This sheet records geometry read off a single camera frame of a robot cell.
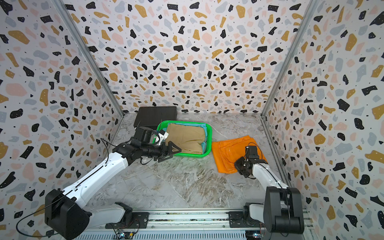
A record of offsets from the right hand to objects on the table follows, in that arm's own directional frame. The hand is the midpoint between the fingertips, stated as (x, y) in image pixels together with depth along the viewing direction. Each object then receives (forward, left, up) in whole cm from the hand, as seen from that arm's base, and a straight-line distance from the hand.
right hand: (236, 163), depth 91 cm
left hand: (-5, +32, +20) cm, 39 cm away
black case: (+36, +60, +3) cm, 70 cm away
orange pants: (+8, +4, +1) cm, 9 cm away
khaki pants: (+15, +30, +4) cm, 34 cm away
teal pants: (+13, +20, +1) cm, 24 cm away
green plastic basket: (+9, +16, +6) cm, 20 cm away
